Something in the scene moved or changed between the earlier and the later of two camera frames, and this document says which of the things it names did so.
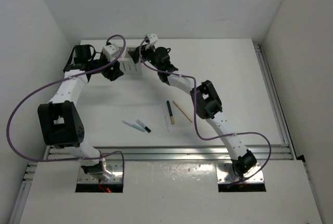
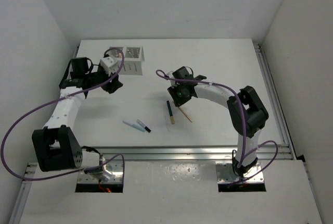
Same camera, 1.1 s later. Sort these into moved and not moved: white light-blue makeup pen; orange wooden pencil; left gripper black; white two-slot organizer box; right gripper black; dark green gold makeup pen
Moved: right gripper black; left gripper black
Not moved: dark green gold makeup pen; white two-slot organizer box; white light-blue makeup pen; orange wooden pencil
